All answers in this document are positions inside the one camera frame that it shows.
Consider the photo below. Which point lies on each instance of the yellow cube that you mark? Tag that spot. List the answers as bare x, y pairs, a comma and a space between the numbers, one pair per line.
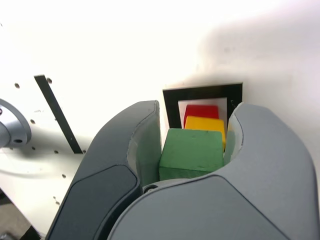
205, 123

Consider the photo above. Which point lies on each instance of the green cube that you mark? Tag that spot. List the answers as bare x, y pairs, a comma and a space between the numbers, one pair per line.
192, 152

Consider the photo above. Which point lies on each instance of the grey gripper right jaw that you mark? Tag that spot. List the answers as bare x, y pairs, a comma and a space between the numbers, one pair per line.
250, 187

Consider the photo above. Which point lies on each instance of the black tape strip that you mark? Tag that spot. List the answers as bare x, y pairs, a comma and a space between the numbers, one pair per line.
57, 112

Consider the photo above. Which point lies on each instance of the red cube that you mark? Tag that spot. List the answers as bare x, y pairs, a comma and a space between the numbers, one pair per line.
202, 111

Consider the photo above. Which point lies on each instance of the black tape square outline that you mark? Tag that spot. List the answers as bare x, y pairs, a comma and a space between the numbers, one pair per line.
172, 100

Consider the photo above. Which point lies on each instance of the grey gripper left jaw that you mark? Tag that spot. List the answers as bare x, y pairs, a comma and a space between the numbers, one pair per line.
105, 175

